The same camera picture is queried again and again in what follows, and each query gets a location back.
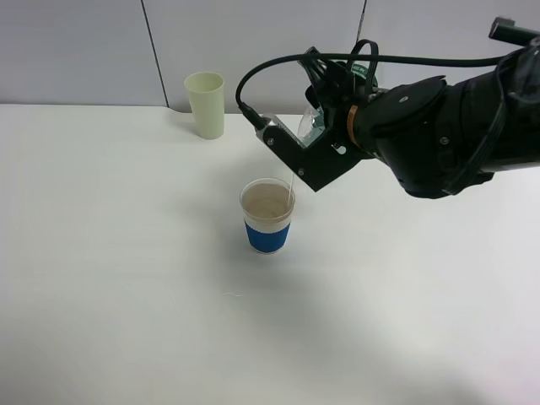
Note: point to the clear water bottle green label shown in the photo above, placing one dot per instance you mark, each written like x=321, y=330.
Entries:
x=312, y=123

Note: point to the pale green plastic cup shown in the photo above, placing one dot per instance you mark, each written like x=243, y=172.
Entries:
x=205, y=92

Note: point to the glass cup with blue sleeve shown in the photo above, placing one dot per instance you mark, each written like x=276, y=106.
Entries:
x=267, y=205

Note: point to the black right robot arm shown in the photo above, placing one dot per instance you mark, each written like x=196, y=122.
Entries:
x=436, y=138

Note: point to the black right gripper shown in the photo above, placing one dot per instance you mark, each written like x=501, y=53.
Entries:
x=333, y=82

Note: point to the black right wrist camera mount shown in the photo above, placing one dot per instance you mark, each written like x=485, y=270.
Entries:
x=328, y=157

